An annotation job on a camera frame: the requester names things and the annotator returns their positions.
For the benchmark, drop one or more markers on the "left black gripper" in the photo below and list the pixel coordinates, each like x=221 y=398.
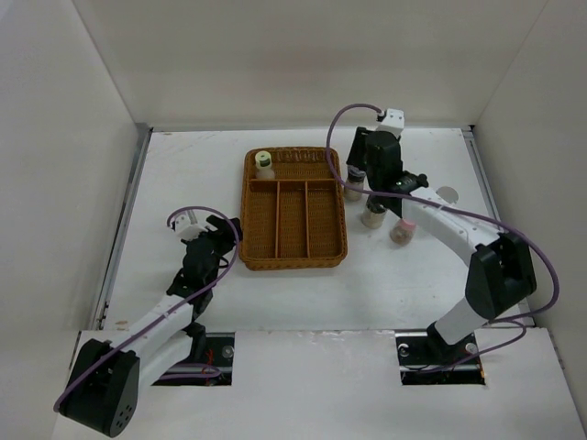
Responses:
x=224 y=234

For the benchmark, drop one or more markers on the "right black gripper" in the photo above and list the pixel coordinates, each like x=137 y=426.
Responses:
x=358 y=148

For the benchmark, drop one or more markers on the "black cap salt grinder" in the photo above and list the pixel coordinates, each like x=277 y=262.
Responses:
x=354 y=183

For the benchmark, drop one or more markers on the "yellow cap spice bottle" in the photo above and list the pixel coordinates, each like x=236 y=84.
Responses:
x=263 y=165

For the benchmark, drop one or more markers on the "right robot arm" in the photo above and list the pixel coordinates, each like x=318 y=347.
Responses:
x=500 y=269

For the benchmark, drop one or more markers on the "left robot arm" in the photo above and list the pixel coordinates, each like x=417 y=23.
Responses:
x=166 y=344

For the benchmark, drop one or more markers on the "black cap pepper jar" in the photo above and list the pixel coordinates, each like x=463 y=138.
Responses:
x=373 y=214

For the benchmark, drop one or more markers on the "brown wicker divided tray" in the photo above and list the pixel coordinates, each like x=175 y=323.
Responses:
x=296 y=220

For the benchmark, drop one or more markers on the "pink cap spice jar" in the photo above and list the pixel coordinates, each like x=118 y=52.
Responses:
x=402 y=232

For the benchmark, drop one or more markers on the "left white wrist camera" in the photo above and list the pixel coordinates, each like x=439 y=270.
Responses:
x=183 y=220

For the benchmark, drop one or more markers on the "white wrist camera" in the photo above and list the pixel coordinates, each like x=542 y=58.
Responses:
x=391 y=121
x=183 y=220

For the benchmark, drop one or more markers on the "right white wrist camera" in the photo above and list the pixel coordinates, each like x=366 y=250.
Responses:
x=391 y=121

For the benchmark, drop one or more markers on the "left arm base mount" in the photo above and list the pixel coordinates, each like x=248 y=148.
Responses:
x=210 y=365

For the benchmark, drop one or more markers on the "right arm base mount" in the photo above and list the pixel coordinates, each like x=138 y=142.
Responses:
x=420 y=365

